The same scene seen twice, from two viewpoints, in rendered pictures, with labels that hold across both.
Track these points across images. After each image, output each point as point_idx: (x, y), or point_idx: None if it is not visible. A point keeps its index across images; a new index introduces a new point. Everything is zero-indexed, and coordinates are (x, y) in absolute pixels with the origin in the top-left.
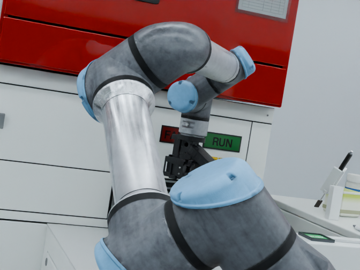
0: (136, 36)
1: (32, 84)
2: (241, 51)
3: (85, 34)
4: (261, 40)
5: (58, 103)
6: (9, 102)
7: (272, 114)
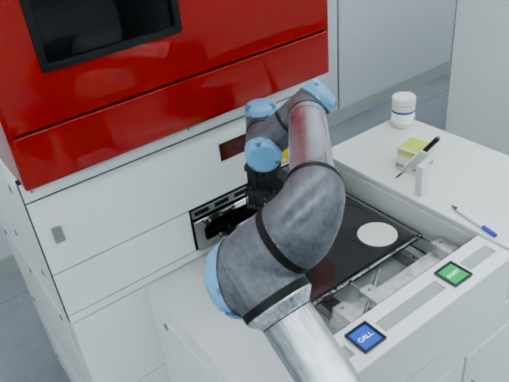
0: (273, 236)
1: (75, 181)
2: (321, 92)
3: (114, 108)
4: (298, 14)
5: (110, 183)
6: (59, 211)
7: (316, 76)
